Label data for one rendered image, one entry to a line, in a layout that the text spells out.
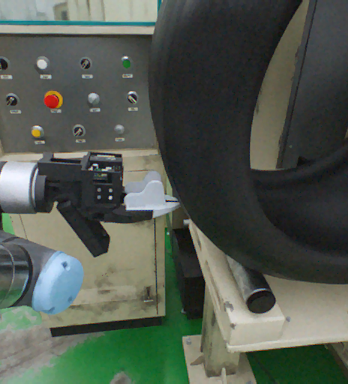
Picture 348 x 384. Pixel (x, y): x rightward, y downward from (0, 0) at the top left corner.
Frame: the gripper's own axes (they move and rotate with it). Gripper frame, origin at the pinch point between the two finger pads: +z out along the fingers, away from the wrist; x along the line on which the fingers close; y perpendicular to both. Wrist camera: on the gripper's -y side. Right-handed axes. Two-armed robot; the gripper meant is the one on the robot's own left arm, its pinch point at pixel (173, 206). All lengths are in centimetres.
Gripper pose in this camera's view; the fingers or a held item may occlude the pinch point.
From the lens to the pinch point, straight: 47.1
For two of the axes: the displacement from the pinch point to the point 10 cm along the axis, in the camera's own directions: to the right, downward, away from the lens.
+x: -1.1, -4.8, 8.7
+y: 1.2, -8.7, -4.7
